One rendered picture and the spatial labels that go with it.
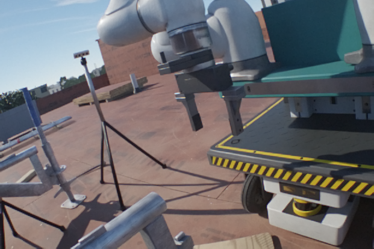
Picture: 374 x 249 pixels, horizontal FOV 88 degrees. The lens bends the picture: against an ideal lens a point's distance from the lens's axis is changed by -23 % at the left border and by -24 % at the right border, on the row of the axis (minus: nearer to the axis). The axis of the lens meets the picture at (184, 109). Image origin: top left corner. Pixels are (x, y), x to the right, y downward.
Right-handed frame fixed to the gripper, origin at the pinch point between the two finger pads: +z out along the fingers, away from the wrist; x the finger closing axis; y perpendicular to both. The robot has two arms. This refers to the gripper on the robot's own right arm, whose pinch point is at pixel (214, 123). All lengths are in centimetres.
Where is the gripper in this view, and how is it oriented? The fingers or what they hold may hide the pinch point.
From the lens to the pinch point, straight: 58.0
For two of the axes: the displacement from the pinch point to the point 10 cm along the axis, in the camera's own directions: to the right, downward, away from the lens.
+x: -6.1, -0.1, 7.9
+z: 2.8, 9.3, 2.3
